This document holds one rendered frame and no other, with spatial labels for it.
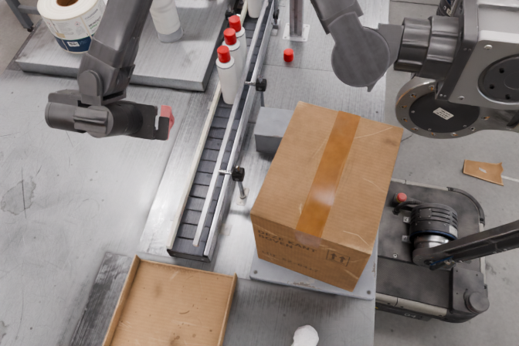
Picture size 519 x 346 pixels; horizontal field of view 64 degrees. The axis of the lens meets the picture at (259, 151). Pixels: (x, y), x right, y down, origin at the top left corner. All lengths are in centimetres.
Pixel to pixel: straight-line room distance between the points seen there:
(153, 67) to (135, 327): 80
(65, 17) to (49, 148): 42
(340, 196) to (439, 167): 149
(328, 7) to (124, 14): 31
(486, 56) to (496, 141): 191
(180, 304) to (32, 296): 38
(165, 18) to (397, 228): 118
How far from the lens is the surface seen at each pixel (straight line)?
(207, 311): 107
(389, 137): 93
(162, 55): 148
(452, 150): 238
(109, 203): 125
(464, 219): 192
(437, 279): 179
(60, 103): 79
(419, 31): 61
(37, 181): 139
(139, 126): 82
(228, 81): 120
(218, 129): 123
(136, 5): 69
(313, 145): 90
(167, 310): 110
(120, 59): 71
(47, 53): 165
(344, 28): 58
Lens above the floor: 187
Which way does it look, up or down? 57 degrees down
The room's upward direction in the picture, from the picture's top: 6 degrees counter-clockwise
